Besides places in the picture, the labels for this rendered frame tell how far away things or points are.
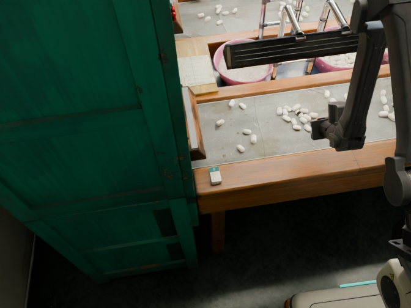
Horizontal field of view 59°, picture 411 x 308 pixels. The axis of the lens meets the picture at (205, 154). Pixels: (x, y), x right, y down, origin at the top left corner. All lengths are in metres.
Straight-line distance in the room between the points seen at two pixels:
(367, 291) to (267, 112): 0.86
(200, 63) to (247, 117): 0.33
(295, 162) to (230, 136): 0.26
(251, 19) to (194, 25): 0.28
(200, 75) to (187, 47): 0.18
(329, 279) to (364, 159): 0.80
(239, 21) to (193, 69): 0.42
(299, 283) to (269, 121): 0.89
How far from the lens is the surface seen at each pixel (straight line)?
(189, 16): 1.92
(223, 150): 1.37
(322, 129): 1.22
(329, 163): 1.37
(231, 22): 1.87
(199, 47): 1.69
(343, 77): 1.65
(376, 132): 1.53
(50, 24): 0.67
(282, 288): 1.96
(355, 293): 1.74
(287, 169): 1.32
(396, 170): 0.79
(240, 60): 1.20
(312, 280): 2.00
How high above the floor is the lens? 1.89
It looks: 58 degrees down
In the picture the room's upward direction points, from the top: 4 degrees counter-clockwise
